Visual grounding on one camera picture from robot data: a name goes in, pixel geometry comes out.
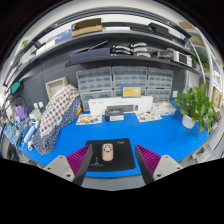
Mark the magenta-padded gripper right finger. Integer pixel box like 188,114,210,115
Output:
134,143,184,186

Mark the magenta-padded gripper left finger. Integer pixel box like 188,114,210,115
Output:
43,143,95,187

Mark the transparent pink computer mouse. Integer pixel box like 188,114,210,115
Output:
101,143,115,162

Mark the black mouse pad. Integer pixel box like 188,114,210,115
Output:
84,137,137,173

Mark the white handheld tool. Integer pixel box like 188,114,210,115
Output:
20,109,43,148

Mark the colourful picture card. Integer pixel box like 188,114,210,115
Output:
75,113,103,126
135,111,163,123

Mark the white blue tissue box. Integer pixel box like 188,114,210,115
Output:
151,101,177,117

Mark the red blue checked white cloth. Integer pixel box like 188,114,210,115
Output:
39,84,80,129

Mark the green potted plant white pot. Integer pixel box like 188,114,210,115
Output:
173,83,217,134

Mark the small purple object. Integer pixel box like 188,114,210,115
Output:
14,105,28,123

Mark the long white keyboard box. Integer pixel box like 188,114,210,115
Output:
87,95,154,116

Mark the small black box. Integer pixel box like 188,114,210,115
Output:
104,108,125,122

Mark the white wicker basket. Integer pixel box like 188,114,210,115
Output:
45,76,69,100

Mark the yellow sign card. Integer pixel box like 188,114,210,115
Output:
121,85,143,99

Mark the teal wall-mounted holder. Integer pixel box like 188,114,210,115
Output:
10,81,22,94

